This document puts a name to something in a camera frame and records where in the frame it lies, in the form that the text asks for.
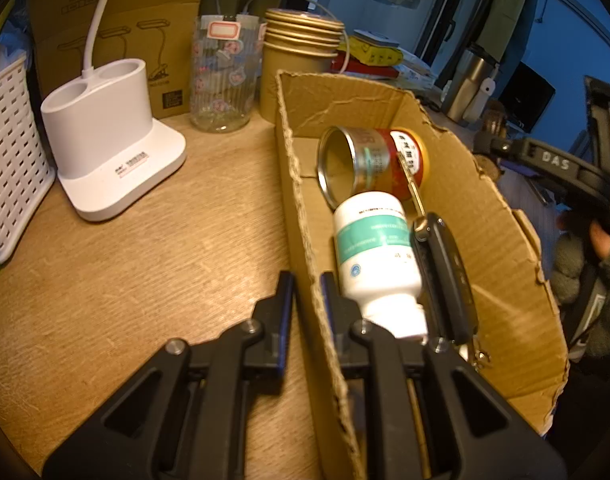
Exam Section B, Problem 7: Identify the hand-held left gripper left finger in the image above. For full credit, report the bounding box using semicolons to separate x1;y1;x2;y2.
42;270;297;480

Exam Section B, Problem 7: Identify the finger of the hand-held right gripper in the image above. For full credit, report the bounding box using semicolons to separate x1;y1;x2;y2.
472;130;610;206

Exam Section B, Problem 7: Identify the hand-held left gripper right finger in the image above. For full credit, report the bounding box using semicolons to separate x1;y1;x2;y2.
321;271;568;480

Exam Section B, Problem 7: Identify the white medicine bottle green label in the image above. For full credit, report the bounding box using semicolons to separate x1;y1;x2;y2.
332;192;430;345

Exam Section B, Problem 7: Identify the black car key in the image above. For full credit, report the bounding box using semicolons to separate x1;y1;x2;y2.
396;154;492;372

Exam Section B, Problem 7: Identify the tin can red label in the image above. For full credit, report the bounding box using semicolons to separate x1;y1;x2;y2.
316;126;431;211

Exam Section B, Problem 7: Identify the person's right forearm grey sleeve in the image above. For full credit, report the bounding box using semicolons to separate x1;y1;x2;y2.
552;232;610;361

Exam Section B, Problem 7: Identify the person's right hand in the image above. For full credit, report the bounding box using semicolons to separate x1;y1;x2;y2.
589;220;610;263

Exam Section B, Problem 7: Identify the black monitor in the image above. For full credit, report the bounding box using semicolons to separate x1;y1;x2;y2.
495;62;556;133

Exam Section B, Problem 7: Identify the stainless steel thermos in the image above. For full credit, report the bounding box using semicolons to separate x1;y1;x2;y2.
442;45;500;123

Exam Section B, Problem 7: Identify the green hanging garment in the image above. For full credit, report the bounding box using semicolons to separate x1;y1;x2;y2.
477;0;543;61

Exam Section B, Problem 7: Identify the stack of red white boxes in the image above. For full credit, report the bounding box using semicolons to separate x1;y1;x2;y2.
335;55;436;92

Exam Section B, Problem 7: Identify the yellow box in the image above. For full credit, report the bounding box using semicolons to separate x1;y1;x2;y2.
346;30;403;66

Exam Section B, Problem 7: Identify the ribbed glass jar with stickers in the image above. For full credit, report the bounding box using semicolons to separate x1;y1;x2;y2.
190;14;265;133

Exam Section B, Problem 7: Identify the gold tin canister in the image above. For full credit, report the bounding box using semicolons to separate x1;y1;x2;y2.
259;7;347;125

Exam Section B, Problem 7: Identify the white desk lamp base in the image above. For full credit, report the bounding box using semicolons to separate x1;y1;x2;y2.
40;0;187;222

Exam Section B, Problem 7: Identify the cardboard lamp packaging box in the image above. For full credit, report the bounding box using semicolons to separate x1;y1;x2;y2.
25;0;216;120

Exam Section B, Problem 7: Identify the white plastic woven basket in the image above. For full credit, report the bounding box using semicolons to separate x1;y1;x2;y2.
0;52;56;265

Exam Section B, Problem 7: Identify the blue plastic bag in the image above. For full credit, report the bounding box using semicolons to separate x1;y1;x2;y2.
0;7;31;56

